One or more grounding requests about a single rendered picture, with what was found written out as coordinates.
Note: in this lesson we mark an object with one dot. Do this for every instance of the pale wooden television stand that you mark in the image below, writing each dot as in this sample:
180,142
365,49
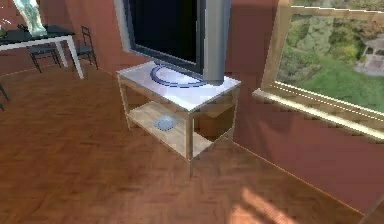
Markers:
186,96

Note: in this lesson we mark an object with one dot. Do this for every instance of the small grey round dish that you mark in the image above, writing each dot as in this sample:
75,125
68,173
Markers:
164,123

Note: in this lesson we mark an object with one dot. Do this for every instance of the grey flat television set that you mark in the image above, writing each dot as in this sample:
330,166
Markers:
166,30

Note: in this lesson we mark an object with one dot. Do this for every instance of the black metal chair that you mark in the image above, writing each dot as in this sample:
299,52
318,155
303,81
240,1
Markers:
86,46
2,96
43,53

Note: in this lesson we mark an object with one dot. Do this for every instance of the wooden framed window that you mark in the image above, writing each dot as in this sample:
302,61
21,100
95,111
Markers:
333,66

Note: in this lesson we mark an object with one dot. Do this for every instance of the black top white leg table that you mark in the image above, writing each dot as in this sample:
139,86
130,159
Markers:
36,36

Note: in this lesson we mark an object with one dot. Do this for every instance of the pale green statue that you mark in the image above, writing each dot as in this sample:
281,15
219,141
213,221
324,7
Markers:
31,16

